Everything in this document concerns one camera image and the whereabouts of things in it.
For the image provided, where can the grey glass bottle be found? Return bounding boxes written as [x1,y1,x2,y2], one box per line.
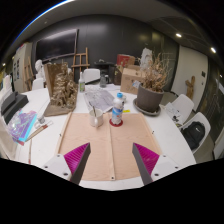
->
[99,73,108,89]

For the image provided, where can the dried plant in grey pot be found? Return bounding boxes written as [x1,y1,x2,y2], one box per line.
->
[135,53,173,114]

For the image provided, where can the white cabinet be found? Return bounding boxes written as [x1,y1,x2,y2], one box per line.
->
[12,41,34,93]

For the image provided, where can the brown carved sculpture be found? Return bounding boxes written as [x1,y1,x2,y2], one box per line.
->
[43,62,79,118]

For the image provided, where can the wooden easel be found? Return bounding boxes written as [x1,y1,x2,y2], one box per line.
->
[71,47,91,81]

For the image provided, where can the white plaster statue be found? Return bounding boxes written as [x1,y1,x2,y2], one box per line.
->
[139,47,154,71]

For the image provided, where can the wooden figure statue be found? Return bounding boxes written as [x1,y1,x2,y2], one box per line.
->
[185,75,197,100]

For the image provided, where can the green-labelled spray bottle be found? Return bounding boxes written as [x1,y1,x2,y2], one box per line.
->
[78,71,86,93]

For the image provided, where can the papers on chair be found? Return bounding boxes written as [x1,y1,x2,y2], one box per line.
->
[165,102,183,125]

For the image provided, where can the cardboard box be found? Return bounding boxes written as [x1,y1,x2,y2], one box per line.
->
[119,64,148,95]

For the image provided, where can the white chair with papers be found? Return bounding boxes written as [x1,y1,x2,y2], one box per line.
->
[165,93,195,126]

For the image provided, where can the flat round red coaster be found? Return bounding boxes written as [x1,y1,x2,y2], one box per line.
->
[108,118,124,128]

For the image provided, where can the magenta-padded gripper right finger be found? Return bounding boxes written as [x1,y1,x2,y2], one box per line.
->
[131,143,183,186]

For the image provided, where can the white plaster bust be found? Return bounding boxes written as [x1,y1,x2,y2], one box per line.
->
[34,59,46,81]

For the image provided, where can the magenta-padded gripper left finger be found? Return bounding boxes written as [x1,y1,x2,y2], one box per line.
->
[42,142,92,185]

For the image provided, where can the red box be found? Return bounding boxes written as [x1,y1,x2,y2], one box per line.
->
[116,54,136,68]

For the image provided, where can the colourful book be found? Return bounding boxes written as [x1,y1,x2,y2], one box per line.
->
[6,109,38,146]

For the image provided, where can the white blue-capped drink bottle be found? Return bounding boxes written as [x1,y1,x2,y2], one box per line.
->
[110,92,126,126]

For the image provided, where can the black flat case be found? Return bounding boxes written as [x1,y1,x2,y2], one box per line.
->
[0,91,29,124]

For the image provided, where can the black wall screen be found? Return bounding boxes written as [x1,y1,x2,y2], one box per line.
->
[35,28,79,63]

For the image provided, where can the white chair with backpack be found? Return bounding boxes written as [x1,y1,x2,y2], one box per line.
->
[178,111,212,155]

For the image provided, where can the small jar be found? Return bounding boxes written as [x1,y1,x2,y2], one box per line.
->
[36,113,46,125]

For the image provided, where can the printed paper sheet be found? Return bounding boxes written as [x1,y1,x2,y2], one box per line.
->
[83,87,116,114]

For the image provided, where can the white mug with stick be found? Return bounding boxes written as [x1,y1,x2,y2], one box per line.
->
[88,105,105,129]

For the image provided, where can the grey plant saucer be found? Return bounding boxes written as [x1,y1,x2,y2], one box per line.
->
[132,97,163,117]

